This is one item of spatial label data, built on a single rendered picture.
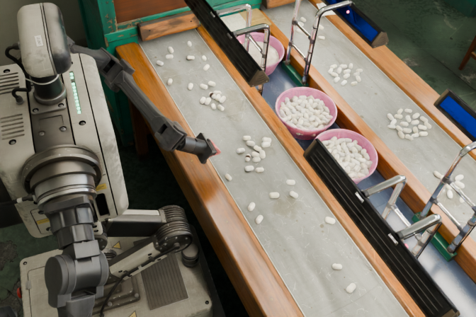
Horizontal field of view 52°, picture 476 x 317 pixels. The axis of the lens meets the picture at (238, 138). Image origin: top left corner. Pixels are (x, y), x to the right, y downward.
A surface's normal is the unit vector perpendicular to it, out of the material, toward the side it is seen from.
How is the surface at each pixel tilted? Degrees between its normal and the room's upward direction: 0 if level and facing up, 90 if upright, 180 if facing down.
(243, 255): 0
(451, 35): 0
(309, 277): 0
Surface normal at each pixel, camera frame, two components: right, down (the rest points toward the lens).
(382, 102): 0.05, -0.66
